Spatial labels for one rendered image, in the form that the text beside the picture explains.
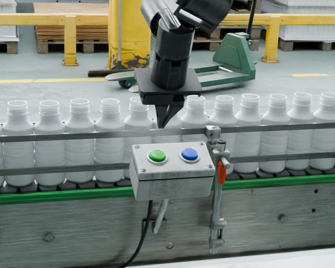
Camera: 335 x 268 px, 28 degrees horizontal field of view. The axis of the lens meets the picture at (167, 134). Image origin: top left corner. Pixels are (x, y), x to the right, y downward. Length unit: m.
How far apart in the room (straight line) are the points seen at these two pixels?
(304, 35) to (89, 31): 2.32
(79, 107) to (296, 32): 6.13
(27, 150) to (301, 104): 0.57
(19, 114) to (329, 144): 0.65
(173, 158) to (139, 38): 4.76
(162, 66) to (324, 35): 6.48
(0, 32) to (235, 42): 2.28
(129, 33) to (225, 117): 4.57
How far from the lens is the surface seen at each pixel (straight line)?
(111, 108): 1.30
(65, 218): 1.34
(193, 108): 1.35
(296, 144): 1.45
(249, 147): 1.41
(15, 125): 1.30
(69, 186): 1.34
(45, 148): 1.30
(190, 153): 1.20
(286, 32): 7.30
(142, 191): 1.19
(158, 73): 1.06
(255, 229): 1.46
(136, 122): 1.32
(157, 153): 1.18
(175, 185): 1.19
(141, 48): 5.96
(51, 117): 1.29
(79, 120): 1.31
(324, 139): 1.47
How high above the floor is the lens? 1.56
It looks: 20 degrees down
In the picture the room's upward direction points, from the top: 3 degrees clockwise
